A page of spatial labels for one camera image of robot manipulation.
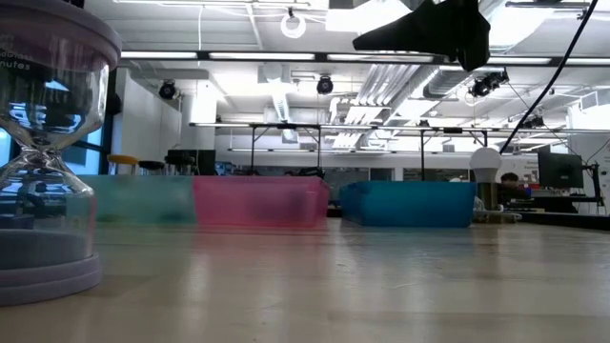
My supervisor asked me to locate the black track light cluster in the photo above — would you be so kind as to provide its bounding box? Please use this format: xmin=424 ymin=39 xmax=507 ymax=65
xmin=469 ymin=70 xmax=510 ymax=99

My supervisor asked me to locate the person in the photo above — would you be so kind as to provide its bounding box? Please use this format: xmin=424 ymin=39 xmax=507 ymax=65
xmin=498 ymin=171 xmax=531 ymax=207

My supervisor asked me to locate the lavender hourglass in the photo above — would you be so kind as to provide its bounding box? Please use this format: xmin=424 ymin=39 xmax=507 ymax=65
xmin=0 ymin=0 xmax=123 ymax=307

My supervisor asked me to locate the black cable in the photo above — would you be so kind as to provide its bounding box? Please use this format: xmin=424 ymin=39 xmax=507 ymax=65
xmin=498 ymin=0 xmax=600 ymax=155

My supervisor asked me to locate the white light bulb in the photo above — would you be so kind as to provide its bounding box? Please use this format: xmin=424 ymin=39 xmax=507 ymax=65
xmin=469 ymin=147 xmax=503 ymax=211

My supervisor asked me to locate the black metal frame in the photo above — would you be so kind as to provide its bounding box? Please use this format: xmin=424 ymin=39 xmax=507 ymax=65
xmin=517 ymin=209 xmax=610 ymax=232

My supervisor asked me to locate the green plastic bin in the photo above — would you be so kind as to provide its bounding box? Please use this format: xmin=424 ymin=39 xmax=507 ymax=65
xmin=78 ymin=173 xmax=197 ymax=225

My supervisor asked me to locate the black computer monitor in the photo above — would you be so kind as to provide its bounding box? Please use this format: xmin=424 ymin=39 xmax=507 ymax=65
xmin=537 ymin=151 xmax=585 ymax=190

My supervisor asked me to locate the pink plastic bin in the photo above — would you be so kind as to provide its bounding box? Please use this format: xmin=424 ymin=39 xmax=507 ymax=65
xmin=193 ymin=174 xmax=332 ymax=229

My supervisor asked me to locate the teal plastic bin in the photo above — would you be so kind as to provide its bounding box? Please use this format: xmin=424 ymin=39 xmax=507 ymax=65
xmin=338 ymin=180 xmax=478 ymax=229

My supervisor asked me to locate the white ring lamp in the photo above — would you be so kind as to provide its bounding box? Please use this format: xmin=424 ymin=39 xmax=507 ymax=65
xmin=279 ymin=11 xmax=308 ymax=40

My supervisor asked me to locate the black workstation frame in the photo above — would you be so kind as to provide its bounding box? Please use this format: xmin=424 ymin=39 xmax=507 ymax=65
xmin=189 ymin=121 xmax=535 ymax=183

